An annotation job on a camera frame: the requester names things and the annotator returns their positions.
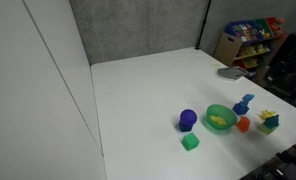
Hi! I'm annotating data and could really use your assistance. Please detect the teal green fish toy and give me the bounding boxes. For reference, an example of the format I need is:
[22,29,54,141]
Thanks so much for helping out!
[263,114,280,130]

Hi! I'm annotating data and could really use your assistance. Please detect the dark blue block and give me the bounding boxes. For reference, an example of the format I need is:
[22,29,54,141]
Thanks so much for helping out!
[178,120,194,133]

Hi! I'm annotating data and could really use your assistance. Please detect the yellow toy in bowl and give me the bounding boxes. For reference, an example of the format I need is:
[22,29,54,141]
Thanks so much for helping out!
[210,115,227,127]

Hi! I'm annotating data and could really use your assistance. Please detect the green plastic bowl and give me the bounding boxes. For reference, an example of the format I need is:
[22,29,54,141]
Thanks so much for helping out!
[206,104,238,132]

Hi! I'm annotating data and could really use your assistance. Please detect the wooden toy shelf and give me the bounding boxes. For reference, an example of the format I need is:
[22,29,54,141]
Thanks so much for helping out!
[213,17,291,72]

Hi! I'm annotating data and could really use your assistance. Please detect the royal blue block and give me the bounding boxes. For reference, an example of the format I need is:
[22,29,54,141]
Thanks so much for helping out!
[232,102,250,116]

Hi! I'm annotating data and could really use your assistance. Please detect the light blue toy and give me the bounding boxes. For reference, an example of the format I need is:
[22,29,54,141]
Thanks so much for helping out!
[238,93,256,109]

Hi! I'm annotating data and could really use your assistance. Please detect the orange toy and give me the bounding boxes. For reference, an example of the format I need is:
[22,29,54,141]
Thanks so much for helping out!
[235,115,251,133]

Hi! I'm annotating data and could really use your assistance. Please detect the yellow star toy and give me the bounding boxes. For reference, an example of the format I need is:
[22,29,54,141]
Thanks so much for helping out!
[257,109,277,121]

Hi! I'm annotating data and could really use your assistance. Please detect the lime green block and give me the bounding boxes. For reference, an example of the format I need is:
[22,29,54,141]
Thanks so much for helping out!
[256,122,276,136]

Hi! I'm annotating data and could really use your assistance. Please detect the grey flat tray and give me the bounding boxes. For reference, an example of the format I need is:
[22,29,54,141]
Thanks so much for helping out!
[217,66,250,82]

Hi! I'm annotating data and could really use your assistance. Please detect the black vertical pole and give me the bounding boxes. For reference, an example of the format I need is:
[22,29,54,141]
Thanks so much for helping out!
[195,0,212,50]

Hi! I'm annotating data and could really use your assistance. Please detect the blue storage bin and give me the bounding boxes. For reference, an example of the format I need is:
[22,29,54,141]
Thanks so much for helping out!
[224,20,266,43]

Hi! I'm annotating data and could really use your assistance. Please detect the red storage bin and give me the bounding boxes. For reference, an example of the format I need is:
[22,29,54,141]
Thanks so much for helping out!
[265,16,286,34]

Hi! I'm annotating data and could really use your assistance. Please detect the black office chair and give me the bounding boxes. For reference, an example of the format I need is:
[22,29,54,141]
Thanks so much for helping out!
[267,31,296,114]

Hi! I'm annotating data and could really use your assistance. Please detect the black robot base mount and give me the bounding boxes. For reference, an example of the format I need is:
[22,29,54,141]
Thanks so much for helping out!
[241,138,296,180]

